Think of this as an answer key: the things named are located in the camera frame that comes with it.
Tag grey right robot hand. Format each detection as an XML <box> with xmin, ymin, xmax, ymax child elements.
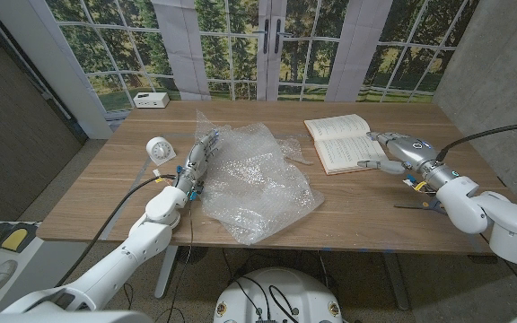
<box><xmin>356</xmin><ymin>130</ymin><xmax>440</xmax><ymax>177</ymax></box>

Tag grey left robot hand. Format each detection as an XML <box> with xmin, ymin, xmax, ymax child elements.
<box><xmin>185</xmin><ymin>128</ymin><xmax>222</xmax><ymax>181</ymax></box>

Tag grey scissors with yellow handles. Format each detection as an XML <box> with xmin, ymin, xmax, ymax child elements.
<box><xmin>392</xmin><ymin>196</ymin><xmax>449</xmax><ymax>216</ymax></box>

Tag large clear bubble wrap sheet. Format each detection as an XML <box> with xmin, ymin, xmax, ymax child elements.
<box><xmin>194</xmin><ymin>109</ymin><xmax>327</xmax><ymax>247</ymax></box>

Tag open paperback book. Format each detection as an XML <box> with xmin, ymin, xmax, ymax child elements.
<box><xmin>303</xmin><ymin>113</ymin><xmax>390</xmax><ymax>176</ymax></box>

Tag small clear bubble wrap piece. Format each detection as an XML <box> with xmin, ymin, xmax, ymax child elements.
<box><xmin>276</xmin><ymin>136</ymin><xmax>314</xmax><ymax>166</ymax></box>

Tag white round kitchen timer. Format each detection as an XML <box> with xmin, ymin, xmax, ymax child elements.
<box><xmin>145</xmin><ymin>135</ymin><xmax>177</xmax><ymax>167</ymax></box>

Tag white power socket box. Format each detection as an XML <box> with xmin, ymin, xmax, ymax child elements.
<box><xmin>132</xmin><ymin>92</ymin><xmax>171</xmax><ymax>109</ymax></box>

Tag white table leg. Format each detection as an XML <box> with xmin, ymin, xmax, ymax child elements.
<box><xmin>153</xmin><ymin>245</ymin><xmax>180</xmax><ymax>300</ymax></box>

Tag grey table leg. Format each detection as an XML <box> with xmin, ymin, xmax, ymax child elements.
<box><xmin>381</xmin><ymin>251</ymin><xmax>411</xmax><ymax>311</ymax></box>

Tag printed forest window backdrop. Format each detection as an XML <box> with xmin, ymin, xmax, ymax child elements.
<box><xmin>0</xmin><ymin>0</ymin><xmax>482</xmax><ymax>140</ymax></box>

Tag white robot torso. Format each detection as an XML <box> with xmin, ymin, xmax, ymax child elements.
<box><xmin>213</xmin><ymin>266</ymin><xmax>344</xmax><ymax>323</ymax></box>

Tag dark brown door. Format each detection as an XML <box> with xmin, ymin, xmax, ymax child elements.
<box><xmin>0</xmin><ymin>8</ymin><xmax>84</xmax><ymax>221</ymax></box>

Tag white floor mat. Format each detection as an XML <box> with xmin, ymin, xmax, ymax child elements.
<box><xmin>0</xmin><ymin>219</ymin><xmax>44</xmax><ymax>315</ymax></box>

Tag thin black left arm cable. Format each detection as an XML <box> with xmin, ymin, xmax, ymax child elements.
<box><xmin>162</xmin><ymin>196</ymin><xmax>196</xmax><ymax>315</ymax></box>

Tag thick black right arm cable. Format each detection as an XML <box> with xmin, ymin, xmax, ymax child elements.
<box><xmin>435</xmin><ymin>122</ymin><xmax>517</xmax><ymax>162</ymax></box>

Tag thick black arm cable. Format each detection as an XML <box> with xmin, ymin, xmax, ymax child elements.
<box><xmin>54</xmin><ymin>173</ymin><xmax>178</xmax><ymax>288</ymax></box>
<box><xmin>435</xmin><ymin>122</ymin><xmax>517</xmax><ymax>162</ymax></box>

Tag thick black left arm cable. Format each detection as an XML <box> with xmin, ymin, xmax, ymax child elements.
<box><xmin>54</xmin><ymin>173</ymin><xmax>178</xmax><ymax>288</ymax></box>

